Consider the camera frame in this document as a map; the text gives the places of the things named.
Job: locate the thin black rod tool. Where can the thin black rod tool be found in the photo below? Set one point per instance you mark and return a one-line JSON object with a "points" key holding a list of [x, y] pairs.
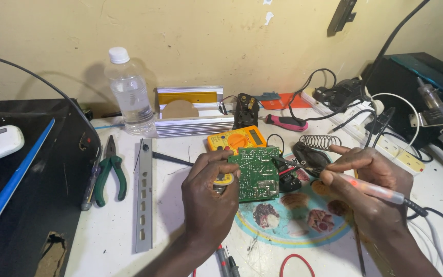
{"points": [[171, 158]]}

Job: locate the black plug adapter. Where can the black plug adapter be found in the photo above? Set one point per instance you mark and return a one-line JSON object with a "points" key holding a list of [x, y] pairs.
{"points": [[340, 92]]}

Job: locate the small black component block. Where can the small black component block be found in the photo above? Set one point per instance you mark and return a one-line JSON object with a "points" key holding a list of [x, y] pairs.
{"points": [[290, 181]]}

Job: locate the black multimeter probe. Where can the black multimeter probe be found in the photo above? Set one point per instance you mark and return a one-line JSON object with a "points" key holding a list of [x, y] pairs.
{"points": [[232, 265]]}

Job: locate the person's left hand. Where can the person's left hand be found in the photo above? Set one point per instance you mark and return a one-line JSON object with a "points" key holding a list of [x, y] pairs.
{"points": [[204, 207]]}

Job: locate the yellow digital multimeter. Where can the yellow digital multimeter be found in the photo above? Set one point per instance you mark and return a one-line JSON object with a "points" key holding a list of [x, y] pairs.
{"points": [[237, 139]]}

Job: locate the red multimeter probe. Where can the red multimeter probe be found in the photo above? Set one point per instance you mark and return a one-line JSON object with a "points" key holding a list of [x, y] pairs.
{"points": [[221, 261]]}

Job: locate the orange card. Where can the orange card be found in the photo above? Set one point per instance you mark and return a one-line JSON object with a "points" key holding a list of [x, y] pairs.
{"points": [[283, 102]]}

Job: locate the black box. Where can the black box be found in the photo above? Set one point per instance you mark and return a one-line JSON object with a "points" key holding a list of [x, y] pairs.
{"points": [[398, 96]]}

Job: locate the black wall bracket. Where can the black wall bracket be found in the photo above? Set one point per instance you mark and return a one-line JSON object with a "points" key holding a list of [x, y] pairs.
{"points": [[342, 17]]}

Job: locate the black cabinet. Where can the black cabinet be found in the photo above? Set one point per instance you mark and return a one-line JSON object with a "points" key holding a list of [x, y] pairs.
{"points": [[44, 200]]}

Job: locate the white power strip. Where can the white power strip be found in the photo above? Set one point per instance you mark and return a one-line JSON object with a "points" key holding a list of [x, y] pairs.
{"points": [[394, 150]]}

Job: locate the green circuit board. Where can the green circuit board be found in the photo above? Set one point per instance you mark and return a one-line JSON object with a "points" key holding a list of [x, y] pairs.
{"points": [[256, 173]]}

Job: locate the person's right hand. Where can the person's right hand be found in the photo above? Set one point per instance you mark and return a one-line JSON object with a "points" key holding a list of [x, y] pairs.
{"points": [[379, 180]]}

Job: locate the coil spring iron holder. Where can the coil spring iron holder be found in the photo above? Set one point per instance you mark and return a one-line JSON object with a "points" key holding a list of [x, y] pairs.
{"points": [[319, 141]]}

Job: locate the clear plastic water bottle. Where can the clear plastic water bottle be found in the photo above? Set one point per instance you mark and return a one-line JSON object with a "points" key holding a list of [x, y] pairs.
{"points": [[131, 96]]}

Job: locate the glass tube metal tool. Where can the glass tube metal tool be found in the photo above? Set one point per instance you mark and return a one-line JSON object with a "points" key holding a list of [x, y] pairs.
{"points": [[437, 109]]}

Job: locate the perforated grey metal strip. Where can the perforated grey metal strip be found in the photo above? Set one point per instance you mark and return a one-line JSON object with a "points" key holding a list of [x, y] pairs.
{"points": [[144, 200]]}

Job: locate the ribbed aluminium heat sink case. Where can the ribbed aluminium heat sink case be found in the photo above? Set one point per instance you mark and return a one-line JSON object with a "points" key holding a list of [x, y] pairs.
{"points": [[194, 123]]}

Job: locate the round food print mat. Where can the round food print mat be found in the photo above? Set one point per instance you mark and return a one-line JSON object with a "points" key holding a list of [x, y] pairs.
{"points": [[302, 227]]}

